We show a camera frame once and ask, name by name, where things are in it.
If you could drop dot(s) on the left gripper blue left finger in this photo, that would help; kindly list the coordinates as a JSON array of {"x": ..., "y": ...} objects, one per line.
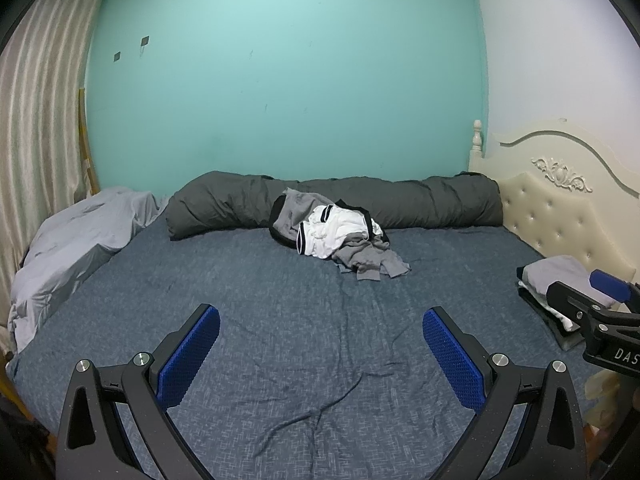
[{"x": 92, "y": 440}]

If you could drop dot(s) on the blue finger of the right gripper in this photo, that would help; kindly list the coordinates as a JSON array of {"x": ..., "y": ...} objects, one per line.
[
  {"x": 578, "y": 307},
  {"x": 609, "y": 285}
]

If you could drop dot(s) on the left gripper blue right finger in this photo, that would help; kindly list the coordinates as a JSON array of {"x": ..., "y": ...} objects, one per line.
[{"x": 549, "y": 443}]

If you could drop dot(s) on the white polo shirt black trim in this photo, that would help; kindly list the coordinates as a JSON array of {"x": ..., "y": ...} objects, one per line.
[{"x": 328, "y": 227}]

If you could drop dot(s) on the cream tufted headboard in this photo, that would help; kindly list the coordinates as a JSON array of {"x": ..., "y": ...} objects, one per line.
[{"x": 563, "y": 192}]

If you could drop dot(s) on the light grey blanket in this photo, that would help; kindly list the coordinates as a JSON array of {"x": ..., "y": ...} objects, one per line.
[{"x": 69, "y": 247}]

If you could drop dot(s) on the blue patterned bed sheet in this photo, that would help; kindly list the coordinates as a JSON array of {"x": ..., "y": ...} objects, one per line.
[{"x": 315, "y": 374}]

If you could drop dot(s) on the grey crumpled garment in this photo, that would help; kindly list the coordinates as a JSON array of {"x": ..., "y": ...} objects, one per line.
[{"x": 368, "y": 260}]

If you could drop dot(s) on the dark grey rolled duvet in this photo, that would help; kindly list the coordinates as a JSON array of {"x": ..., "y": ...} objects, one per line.
[{"x": 221, "y": 201}]

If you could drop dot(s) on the striped beige curtain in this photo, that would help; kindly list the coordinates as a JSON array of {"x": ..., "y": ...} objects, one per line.
[{"x": 43, "y": 67}]

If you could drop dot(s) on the wooden frame by wall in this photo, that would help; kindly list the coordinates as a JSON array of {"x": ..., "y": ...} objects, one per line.
[{"x": 85, "y": 150}]

